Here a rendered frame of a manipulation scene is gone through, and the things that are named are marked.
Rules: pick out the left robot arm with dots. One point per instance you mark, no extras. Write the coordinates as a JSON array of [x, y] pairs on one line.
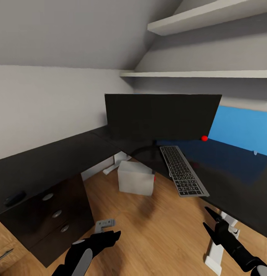
[[82, 252]]

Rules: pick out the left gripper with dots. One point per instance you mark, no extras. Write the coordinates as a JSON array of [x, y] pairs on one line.
[[107, 239]]

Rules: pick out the keyboard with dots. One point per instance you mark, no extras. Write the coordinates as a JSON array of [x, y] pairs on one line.
[[185, 179]]

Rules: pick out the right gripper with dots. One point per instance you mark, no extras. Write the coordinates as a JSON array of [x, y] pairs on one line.
[[221, 235]]

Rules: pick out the monitor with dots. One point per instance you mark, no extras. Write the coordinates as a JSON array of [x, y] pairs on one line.
[[160, 116]]

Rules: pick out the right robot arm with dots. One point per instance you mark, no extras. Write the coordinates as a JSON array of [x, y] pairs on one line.
[[228, 238]]

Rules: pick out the bookcase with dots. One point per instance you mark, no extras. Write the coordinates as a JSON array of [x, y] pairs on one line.
[[211, 14]]

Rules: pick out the mouse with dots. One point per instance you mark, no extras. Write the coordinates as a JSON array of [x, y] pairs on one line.
[[13, 197]]

